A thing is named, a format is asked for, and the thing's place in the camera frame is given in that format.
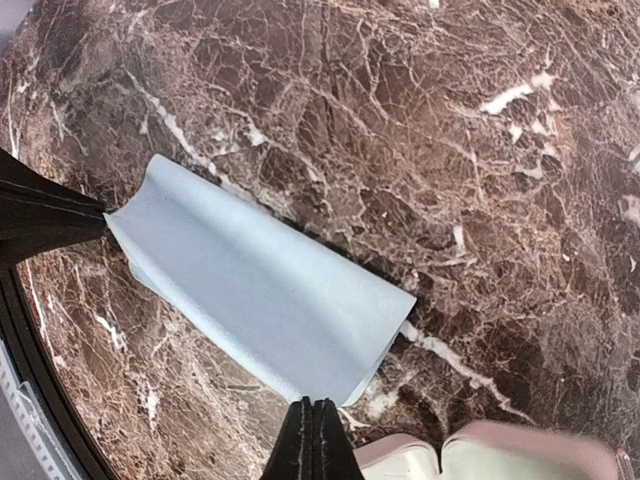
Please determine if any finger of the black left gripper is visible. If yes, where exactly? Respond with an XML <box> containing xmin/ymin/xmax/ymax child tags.
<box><xmin>1</xmin><ymin>212</ymin><xmax>106</xmax><ymax>269</ymax></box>
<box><xmin>1</xmin><ymin>150</ymin><xmax>105</xmax><ymax>223</ymax></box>

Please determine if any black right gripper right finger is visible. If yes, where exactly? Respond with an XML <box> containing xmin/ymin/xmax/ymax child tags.
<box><xmin>312</xmin><ymin>399</ymin><xmax>364</xmax><ymax>480</ymax></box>

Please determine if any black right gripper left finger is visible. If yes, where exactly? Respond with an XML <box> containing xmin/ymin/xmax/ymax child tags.
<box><xmin>260</xmin><ymin>397</ymin><xmax>313</xmax><ymax>480</ymax></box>

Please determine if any pink glasses case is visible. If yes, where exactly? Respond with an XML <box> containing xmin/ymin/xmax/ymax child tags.
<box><xmin>354</xmin><ymin>421</ymin><xmax>637</xmax><ymax>480</ymax></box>

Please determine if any white slotted cable duct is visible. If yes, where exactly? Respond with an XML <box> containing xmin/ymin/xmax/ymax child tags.
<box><xmin>1</xmin><ymin>344</ymin><xmax>64</xmax><ymax>480</ymax></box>

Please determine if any black front table rail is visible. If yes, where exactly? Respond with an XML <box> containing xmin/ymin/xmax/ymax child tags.
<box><xmin>0</xmin><ymin>264</ymin><xmax>116</xmax><ymax>480</ymax></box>

